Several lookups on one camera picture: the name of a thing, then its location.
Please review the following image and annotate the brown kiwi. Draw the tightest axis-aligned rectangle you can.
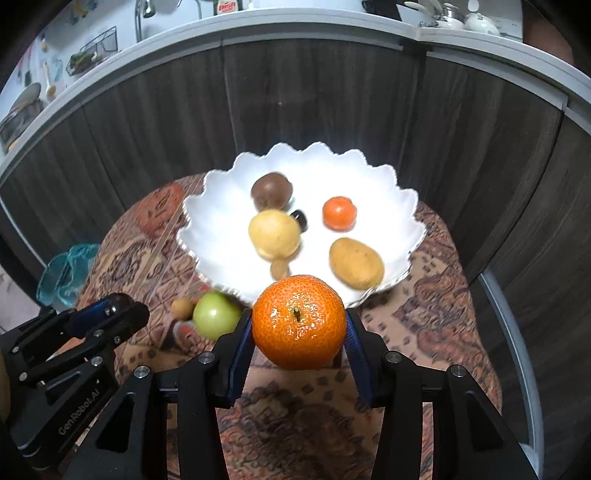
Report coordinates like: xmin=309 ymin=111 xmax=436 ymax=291
xmin=252 ymin=172 xmax=294 ymax=209

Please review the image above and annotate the green apple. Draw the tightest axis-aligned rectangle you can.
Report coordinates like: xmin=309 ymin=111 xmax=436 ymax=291
xmin=192 ymin=291 xmax=243 ymax=342

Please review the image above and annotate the white scalloped bowl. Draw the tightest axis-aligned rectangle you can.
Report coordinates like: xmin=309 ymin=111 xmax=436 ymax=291
xmin=175 ymin=142 xmax=426 ymax=309

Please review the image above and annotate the dark wood kitchen cabinet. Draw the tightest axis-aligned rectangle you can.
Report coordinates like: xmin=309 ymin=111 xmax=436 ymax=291
xmin=0 ymin=39 xmax=591 ymax=480

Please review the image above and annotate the black wire basket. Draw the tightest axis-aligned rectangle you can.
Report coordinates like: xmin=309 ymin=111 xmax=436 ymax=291
xmin=66 ymin=27 xmax=118 ymax=77

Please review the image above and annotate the trash bin with blue bag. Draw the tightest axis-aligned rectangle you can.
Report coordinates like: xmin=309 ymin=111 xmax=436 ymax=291
xmin=37 ymin=243 xmax=101 ymax=309

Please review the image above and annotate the metal pot with lid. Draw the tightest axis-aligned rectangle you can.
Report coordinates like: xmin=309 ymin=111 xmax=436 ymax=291
xmin=0 ymin=83 xmax=44 ymax=153

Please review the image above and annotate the yellow lemon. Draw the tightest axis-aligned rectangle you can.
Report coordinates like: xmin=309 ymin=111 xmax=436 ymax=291
xmin=248 ymin=209 xmax=302 ymax=260

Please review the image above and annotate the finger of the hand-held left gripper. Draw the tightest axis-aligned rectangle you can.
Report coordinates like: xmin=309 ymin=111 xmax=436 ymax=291
xmin=85 ymin=301 xmax=151 ymax=367
xmin=60 ymin=293 xmax=139 ymax=334

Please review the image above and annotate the patterned red tablecloth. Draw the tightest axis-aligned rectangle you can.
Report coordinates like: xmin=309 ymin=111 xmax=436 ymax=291
xmin=74 ymin=173 xmax=504 ymax=480

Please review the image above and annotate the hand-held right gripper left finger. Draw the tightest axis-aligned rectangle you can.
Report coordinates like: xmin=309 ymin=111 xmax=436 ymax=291
xmin=62 ymin=316 xmax=257 ymax=480

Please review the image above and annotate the white kitchen countertop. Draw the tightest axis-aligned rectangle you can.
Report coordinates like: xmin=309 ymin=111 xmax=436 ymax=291
xmin=0 ymin=11 xmax=591 ymax=185

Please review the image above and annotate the chrome kitchen faucet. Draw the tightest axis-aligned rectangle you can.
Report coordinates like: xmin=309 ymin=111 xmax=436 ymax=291
xmin=134 ymin=0 xmax=157 ymax=44

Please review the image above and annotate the yellow mango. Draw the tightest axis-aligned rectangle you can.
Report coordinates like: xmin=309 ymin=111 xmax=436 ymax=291
xmin=329 ymin=237 xmax=385 ymax=290

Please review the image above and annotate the orange mandarin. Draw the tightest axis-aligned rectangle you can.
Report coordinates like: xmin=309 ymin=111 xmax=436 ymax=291
xmin=322 ymin=196 xmax=358 ymax=232
xmin=252 ymin=274 xmax=347 ymax=370

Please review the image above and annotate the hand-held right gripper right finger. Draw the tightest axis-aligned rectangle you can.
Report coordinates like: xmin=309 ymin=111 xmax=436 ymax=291
xmin=344 ymin=308 xmax=539 ymax=480

